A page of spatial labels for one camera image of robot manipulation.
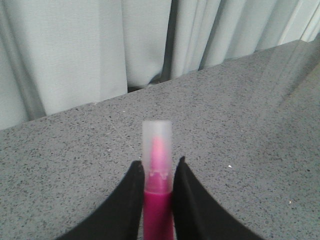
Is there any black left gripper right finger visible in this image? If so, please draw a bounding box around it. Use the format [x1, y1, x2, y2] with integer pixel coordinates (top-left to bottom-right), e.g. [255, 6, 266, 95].
[172, 156, 260, 240]

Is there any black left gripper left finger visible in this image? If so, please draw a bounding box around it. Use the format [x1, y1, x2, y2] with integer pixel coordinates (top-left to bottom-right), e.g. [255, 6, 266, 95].
[58, 160, 145, 240]

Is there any pink marker pen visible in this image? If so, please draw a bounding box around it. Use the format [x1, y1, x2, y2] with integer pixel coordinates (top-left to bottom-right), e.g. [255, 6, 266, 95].
[142, 120, 174, 240]

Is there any grey curtain backdrop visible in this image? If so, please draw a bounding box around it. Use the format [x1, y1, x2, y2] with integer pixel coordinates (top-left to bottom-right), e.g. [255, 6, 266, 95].
[0, 0, 320, 129]

